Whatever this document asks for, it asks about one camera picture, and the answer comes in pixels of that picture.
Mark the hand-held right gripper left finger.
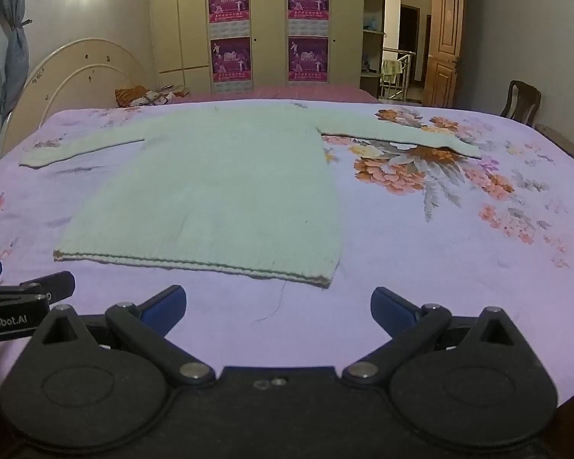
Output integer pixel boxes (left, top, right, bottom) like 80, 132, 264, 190
26, 285, 217, 387

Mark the magenta wall poster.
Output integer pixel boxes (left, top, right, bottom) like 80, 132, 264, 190
208, 0, 251, 39
211, 37, 253, 94
287, 0, 330, 38
288, 37, 330, 88

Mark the lilac floral bedsheet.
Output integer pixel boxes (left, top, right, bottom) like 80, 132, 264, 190
0, 100, 574, 422

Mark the cream arched headboard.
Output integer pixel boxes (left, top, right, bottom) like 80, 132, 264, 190
0, 38, 149, 158

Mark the metal stair railing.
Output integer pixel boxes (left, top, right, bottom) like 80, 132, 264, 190
380, 48, 417, 101

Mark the pale green towel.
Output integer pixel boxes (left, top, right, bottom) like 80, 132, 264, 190
19, 101, 483, 290

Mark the brown wooden door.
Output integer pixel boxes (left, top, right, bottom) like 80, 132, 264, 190
426, 0, 465, 108

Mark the cream open corner shelf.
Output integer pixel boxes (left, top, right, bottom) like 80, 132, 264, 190
364, 0, 388, 97

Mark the orange patterned pillow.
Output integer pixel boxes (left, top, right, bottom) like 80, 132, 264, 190
115, 85, 175, 107

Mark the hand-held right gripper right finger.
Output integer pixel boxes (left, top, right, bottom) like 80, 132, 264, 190
343, 287, 534, 387

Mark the pink bed blanket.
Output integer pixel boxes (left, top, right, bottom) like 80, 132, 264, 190
165, 83, 381, 104

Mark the cream wardrobe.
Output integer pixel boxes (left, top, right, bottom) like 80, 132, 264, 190
149, 0, 367, 95

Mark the dark wooden chair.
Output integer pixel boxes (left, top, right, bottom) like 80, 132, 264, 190
500, 80, 542, 127

